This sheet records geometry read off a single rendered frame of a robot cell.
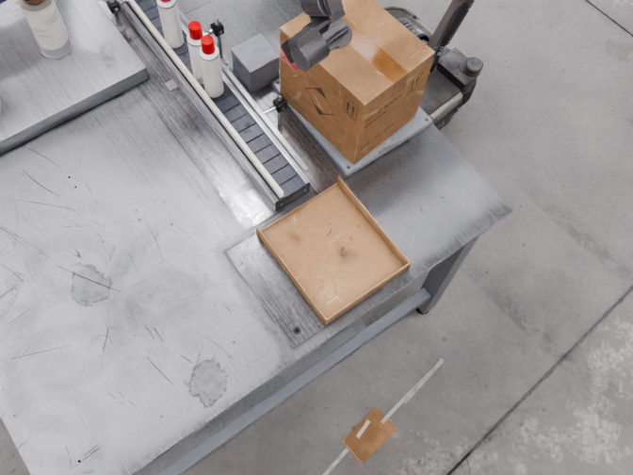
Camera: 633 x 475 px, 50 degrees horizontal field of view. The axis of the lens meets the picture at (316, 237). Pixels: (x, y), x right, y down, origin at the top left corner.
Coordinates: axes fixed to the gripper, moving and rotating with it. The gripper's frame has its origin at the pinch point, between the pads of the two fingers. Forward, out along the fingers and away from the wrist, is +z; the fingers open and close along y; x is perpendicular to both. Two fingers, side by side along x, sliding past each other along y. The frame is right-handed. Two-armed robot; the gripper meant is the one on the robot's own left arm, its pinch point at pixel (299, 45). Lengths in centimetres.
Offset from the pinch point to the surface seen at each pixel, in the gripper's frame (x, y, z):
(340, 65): 9.2, -6.7, -0.4
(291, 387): 93, 40, 46
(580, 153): 112, -120, 63
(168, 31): -17.3, 11.0, 42.7
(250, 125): 13.3, 11.1, 26.8
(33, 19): -37, 38, 48
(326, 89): 12.9, -3.1, 5.0
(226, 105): 6.2, 11.6, 32.6
